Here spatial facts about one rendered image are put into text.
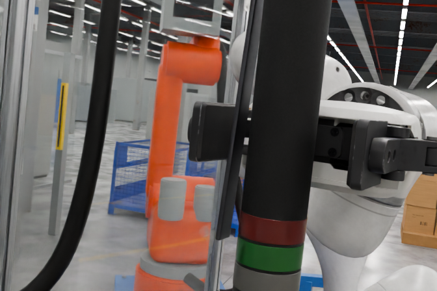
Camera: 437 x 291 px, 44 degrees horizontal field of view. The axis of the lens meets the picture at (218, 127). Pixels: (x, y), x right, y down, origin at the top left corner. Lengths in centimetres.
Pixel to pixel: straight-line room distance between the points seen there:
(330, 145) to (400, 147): 5
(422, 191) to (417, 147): 756
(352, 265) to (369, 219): 47
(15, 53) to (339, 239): 72
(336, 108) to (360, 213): 18
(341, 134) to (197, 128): 9
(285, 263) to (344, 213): 22
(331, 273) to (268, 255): 70
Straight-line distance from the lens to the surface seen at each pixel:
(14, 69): 104
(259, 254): 26
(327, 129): 32
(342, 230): 49
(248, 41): 28
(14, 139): 107
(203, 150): 28
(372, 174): 27
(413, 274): 103
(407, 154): 29
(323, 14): 26
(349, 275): 95
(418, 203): 787
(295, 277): 27
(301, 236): 27
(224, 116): 30
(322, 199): 49
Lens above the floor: 167
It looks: 3 degrees down
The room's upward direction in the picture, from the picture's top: 6 degrees clockwise
